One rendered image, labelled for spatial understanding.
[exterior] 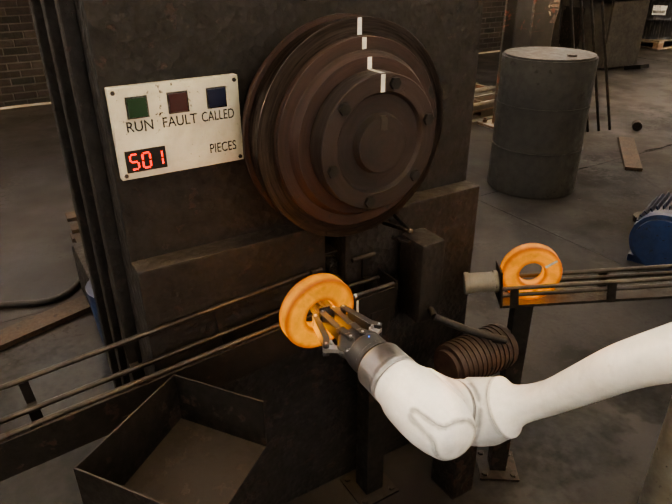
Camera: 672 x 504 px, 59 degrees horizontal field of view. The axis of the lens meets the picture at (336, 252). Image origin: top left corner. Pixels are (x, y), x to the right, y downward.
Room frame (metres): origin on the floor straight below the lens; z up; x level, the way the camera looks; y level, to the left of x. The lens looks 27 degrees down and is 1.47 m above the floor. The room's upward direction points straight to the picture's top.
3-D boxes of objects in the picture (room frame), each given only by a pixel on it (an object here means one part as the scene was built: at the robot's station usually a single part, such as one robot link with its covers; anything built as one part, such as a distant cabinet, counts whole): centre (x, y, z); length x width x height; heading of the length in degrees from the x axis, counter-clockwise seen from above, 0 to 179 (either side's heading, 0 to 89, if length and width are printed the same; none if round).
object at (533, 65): (3.91, -1.36, 0.45); 0.59 x 0.59 x 0.89
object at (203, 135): (1.19, 0.31, 1.15); 0.26 x 0.02 x 0.18; 121
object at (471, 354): (1.33, -0.38, 0.27); 0.22 x 0.13 x 0.53; 121
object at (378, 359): (0.81, -0.08, 0.83); 0.09 x 0.06 x 0.09; 122
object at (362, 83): (1.19, -0.08, 1.11); 0.28 x 0.06 x 0.28; 121
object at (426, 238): (1.41, -0.23, 0.68); 0.11 x 0.08 x 0.24; 31
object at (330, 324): (0.92, 0.00, 0.84); 0.11 x 0.01 x 0.04; 33
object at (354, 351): (0.87, -0.04, 0.83); 0.09 x 0.08 x 0.07; 32
